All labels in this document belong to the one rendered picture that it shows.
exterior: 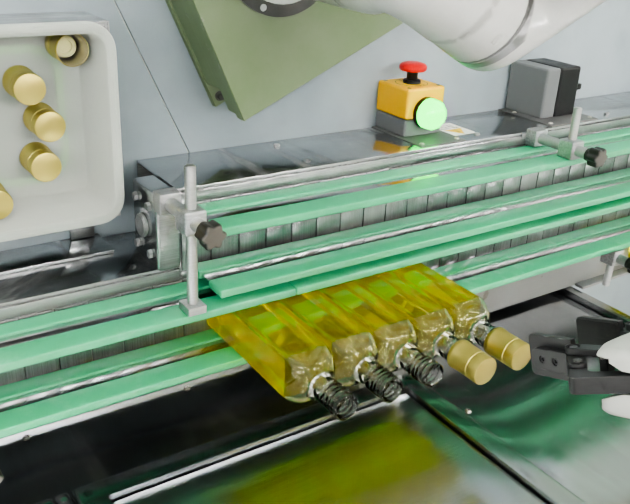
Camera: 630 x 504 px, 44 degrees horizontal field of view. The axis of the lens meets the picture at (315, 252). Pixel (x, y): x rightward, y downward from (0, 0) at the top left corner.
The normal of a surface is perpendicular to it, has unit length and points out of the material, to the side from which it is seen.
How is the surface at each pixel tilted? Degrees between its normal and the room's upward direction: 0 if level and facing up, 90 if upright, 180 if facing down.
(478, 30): 33
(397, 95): 90
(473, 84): 0
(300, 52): 2
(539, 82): 90
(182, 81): 0
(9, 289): 90
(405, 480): 90
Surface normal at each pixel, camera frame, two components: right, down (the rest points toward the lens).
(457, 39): -0.09, 0.94
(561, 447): 0.05, -0.92
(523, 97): -0.83, 0.19
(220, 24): 0.54, 0.39
